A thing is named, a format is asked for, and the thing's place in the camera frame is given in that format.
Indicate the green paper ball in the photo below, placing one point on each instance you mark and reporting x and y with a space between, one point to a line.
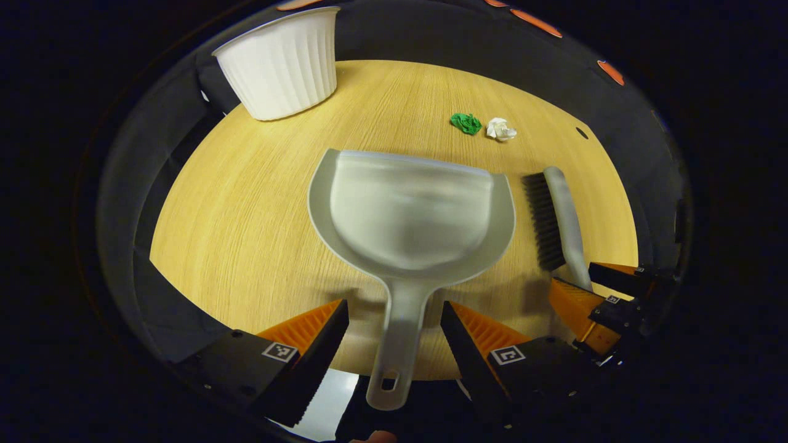
466 123

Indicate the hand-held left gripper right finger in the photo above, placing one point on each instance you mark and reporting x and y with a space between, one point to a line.
471 357

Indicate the grey plastic dustpan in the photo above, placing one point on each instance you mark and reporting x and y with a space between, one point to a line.
412 221

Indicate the white ribbed garbage bin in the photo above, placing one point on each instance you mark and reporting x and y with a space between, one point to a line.
283 67

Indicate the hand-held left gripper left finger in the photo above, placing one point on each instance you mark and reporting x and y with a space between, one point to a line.
320 363

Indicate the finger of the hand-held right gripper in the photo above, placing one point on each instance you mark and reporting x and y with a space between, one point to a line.
622 277
622 314

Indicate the white paper ball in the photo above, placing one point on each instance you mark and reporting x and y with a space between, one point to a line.
501 129

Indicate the small grey broom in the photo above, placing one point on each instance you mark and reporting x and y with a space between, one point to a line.
563 215

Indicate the wooden desktop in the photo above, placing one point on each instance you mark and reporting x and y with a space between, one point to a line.
246 234

